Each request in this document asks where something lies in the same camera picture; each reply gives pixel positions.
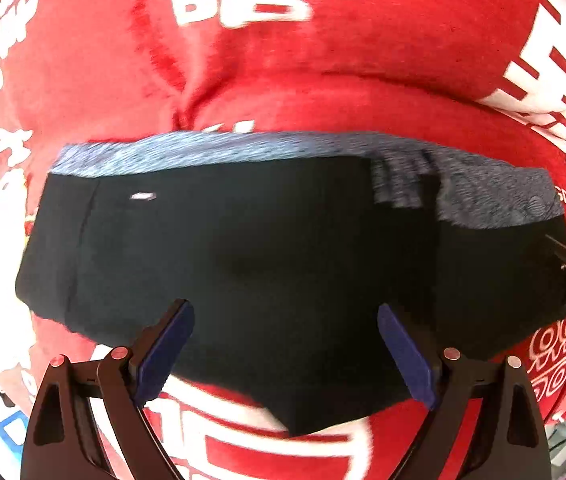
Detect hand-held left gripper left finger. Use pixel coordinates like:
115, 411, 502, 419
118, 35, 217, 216
20, 299, 196, 480

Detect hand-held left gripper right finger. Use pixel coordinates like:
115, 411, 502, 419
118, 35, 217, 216
377, 303, 554, 480

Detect black shorts with grey waistband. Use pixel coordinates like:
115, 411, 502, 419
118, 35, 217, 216
15, 131, 566, 437

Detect blue-edged white object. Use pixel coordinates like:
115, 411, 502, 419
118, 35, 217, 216
0, 410, 31, 458

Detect red printed blanket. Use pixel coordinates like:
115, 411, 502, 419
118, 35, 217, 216
0, 0, 566, 480

